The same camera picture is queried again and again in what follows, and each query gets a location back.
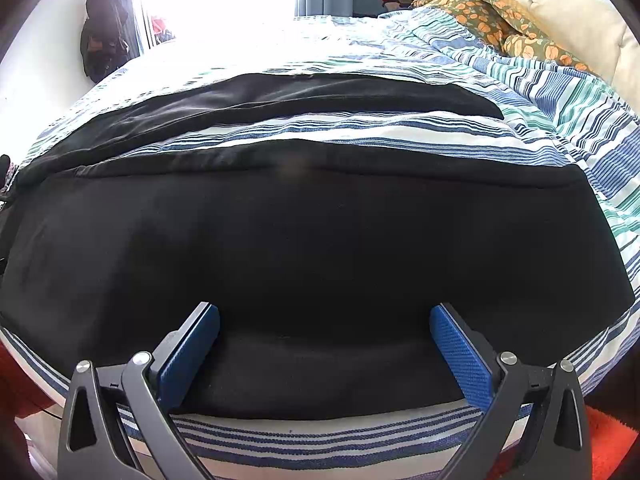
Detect floral orange green blanket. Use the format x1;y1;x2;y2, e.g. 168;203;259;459
412;0;601;75

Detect dark hanging jacket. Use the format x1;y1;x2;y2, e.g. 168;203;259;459
80;0;139;84

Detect black pants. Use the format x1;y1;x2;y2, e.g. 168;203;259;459
0;72;638;421

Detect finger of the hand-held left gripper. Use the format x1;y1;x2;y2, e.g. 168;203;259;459
0;155;17;211

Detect small red cloth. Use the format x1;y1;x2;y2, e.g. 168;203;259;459
150;15;177;43

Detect cream padded headboard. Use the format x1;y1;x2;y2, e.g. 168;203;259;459
450;0;640;92

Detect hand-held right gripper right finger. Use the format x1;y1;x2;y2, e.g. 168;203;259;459
429;302;593;480

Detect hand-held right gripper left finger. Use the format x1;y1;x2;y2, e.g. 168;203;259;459
57;301;221;480

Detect striped bed blanket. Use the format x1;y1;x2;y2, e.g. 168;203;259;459
0;12;640;480

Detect red orange rug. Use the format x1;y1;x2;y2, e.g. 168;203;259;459
0;345;640;480

